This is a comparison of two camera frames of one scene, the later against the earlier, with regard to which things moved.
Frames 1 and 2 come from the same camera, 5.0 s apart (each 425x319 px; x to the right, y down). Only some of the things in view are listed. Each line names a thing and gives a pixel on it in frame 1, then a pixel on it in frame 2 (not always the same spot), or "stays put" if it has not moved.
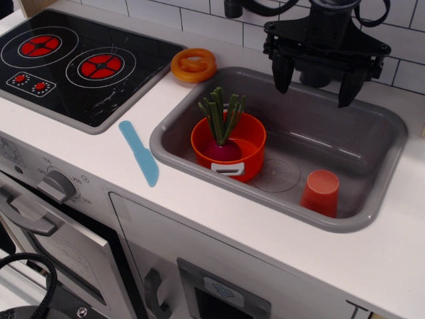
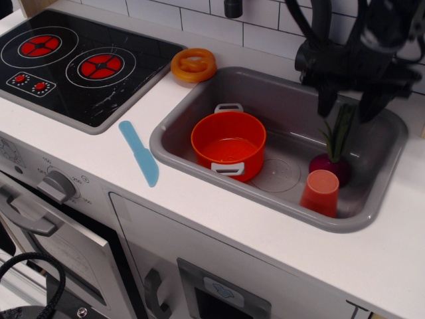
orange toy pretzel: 193,65 stays put
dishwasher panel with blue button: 208,296 stays put
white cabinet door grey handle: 157,242 stays put
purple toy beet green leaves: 222,119 to 341,124
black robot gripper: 327,38 to 368,60
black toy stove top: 80,74 stays put
